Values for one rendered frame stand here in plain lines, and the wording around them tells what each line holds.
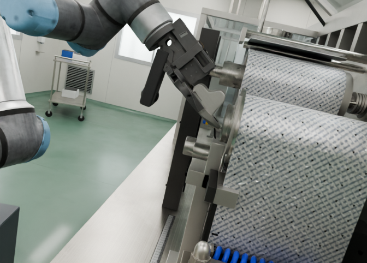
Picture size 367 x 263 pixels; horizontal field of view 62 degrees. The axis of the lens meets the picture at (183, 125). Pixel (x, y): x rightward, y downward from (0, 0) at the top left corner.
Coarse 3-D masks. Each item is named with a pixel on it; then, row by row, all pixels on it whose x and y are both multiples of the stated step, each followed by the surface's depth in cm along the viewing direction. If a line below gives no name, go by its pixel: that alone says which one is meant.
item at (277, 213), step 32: (256, 192) 53; (288, 192) 52; (320, 192) 52; (352, 192) 51; (224, 224) 55; (256, 224) 54; (288, 224) 54; (320, 224) 53; (352, 224) 52; (256, 256) 56; (288, 256) 55; (320, 256) 54
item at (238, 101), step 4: (240, 96) 56; (236, 100) 59; (240, 100) 54; (236, 104) 56; (236, 108) 53; (236, 112) 53; (236, 116) 52; (236, 120) 52; (232, 124) 54; (232, 128) 52; (232, 132) 52; (232, 136) 53; (228, 140) 53; (228, 144) 54; (224, 148) 59; (228, 148) 54; (224, 152) 56
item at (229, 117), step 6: (228, 108) 55; (234, 108) 56; (228, 114) 55; (234, 114) 55; (228, 120) 54; (222, 126) 57; (228, 126) 54; (222, 132) 55; (228, 132) 55; (222, 138) 56
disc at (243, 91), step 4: (244, 88) 55; (244, 92) 53; (244, 96) 53; (244, 100) 52; (240, 104) 53; (240, 108) 51; (240, 112) 51; (240, 116) 51; (240, 120) 51; (236, 124) 51; (236, 128) 51; (236, 132) 51; (232, 140) 51; (232, 144) 51; (232, 148) 52; (228, 152) 53; (224, 156) 61; (228, 156) 53; (224, 160) 57; (228, 160) 55
